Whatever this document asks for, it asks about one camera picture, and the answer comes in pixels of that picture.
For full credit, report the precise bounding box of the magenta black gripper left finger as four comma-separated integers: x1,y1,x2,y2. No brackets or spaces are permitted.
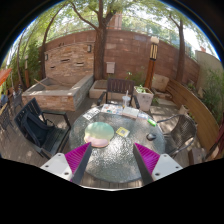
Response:
65,143,92,185

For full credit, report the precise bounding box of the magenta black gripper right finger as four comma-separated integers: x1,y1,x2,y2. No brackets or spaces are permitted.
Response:
133,143,160,185

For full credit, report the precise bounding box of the dark computer mouse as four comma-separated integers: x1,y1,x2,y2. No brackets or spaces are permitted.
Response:
146,133,156,141

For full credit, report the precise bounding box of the round green pink mouse pad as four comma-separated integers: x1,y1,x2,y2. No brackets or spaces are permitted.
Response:
84,122,114,148

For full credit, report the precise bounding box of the green marker pen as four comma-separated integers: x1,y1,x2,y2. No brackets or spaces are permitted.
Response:
148,119,157,127

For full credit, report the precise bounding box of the yellow square card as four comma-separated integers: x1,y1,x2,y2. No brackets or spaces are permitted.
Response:
116,127,130,137

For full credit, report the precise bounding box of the dark chair left of table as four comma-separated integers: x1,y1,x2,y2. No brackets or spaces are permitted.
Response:
14,98,71,159

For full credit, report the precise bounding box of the round glass patio table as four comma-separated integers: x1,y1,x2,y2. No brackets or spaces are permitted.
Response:
69,106,165,183

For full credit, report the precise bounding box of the wicker chair right of table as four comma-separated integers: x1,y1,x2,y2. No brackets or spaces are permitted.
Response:
158,114,197,157

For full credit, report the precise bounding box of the black white printed sheet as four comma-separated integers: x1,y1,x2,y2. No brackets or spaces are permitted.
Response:
83,107,100,120

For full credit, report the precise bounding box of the closed beige book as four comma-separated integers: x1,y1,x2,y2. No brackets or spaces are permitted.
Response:
122,107,139,118

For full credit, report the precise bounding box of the open colourful magazine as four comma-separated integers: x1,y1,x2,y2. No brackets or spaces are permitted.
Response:
101,104,123,115

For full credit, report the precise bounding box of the white square planter pot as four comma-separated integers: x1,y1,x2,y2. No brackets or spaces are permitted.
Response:
135,86,154,111

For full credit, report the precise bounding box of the clear plastic cup with straw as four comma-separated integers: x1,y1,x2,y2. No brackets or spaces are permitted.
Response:
122,90,130,108

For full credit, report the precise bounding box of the curved wooden bench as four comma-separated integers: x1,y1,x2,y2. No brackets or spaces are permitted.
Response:
166,79,219,152

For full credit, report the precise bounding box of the stone fountain basin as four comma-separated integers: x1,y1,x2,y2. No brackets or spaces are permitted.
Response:
22,75,94,111

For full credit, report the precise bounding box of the dark wooden chair behind table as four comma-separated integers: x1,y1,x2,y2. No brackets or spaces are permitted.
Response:
97,78,140,109

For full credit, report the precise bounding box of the large central tree trunk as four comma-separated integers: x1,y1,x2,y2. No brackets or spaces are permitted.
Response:
70,0,117,80

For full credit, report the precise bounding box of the grey utility box on wall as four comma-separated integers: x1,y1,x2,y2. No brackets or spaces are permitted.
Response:
106,62,115,74

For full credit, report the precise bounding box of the tall wooden lantern post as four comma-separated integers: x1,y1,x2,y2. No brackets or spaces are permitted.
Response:
144,36,159,89

